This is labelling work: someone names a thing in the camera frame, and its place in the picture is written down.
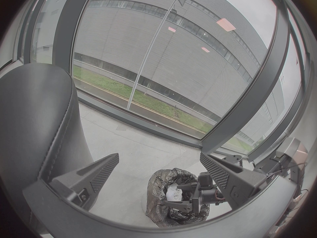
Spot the crumpled white paper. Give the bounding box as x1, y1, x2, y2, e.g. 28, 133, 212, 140
165, 183, 184, 203

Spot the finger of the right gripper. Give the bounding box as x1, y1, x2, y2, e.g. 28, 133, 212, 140
177, 182, 199, 190
164, 200, 193, 212

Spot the black plastic bag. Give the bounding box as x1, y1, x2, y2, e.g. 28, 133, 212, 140
145, 168, 210, 228

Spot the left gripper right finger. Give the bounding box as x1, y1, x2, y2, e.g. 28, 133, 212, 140
199, 152, 268, 206

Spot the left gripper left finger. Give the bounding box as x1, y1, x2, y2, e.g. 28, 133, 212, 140
51, 153, 120, 209

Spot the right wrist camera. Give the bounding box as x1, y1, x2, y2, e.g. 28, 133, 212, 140
198, 172, 212, 189

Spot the dark grey round chair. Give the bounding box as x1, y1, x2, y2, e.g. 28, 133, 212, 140
0, 63, 95, 235

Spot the window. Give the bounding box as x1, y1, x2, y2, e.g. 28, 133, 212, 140
0, 0, 313, 162

